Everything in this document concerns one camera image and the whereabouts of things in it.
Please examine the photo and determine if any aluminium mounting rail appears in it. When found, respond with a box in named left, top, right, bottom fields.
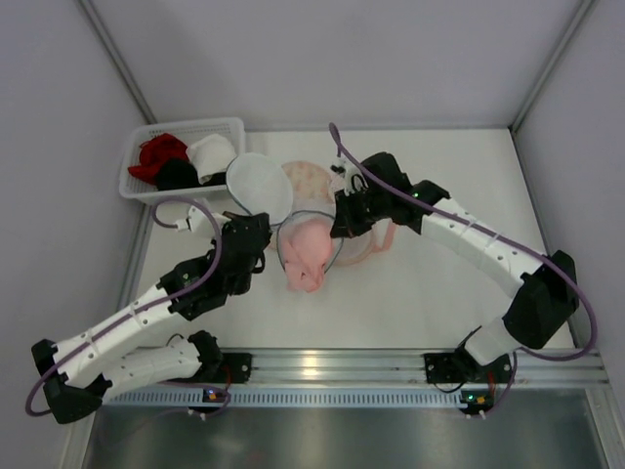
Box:
left=224, top=348, right=609, bottom=389

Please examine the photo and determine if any pink floral mesh laundry bag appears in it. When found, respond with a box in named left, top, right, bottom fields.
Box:
left=277, top=161, right=396, bottom=267

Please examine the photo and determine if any white slotted cable duct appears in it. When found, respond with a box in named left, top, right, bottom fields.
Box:
left=109, top=386, right=467, bottom=408

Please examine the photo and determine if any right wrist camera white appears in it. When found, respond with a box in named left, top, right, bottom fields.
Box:
left=329, top=156, right=367, bottom=193

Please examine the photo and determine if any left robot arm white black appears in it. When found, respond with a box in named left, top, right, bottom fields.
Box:
left=31, top=213, right=271, bottom=424

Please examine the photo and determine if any white blue-rimmed mesh laundry bag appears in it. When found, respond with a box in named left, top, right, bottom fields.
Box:
left=226, top=152, right=336, bottom=265

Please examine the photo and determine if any pink bra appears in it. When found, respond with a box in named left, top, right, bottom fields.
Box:
left=280, top=218, right=334, bottom=293

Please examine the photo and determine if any red garment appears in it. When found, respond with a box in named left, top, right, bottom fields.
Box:
left=127, top=133, right=188, bottom=186

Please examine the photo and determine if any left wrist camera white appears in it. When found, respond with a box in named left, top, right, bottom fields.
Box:
left=174, top=206, right=215, bottom=238

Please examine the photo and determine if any black garment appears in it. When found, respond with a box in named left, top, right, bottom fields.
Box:
left=154, top=159, right=226, bottom=191

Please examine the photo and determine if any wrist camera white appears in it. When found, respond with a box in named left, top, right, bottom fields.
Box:
left=174, top=206, right=215, bottom=238
left=329, top=156, right=367, bottom=193

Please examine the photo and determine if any white plastic basket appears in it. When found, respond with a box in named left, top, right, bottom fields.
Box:
left=118, top=117, right=245, bottom=204

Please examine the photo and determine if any white bra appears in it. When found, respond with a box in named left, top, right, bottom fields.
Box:
left=187, top=134, right=237, bottom=185

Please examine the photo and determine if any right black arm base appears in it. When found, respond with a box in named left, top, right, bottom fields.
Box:
left=423, top=349, right=513, bottom=384

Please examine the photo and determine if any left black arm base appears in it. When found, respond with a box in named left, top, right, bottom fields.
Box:
left=211, top=352, right=253, bottom=384

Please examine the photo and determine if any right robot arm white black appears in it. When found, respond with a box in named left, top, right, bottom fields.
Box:
left=331, top=152, right=579, bottom=367

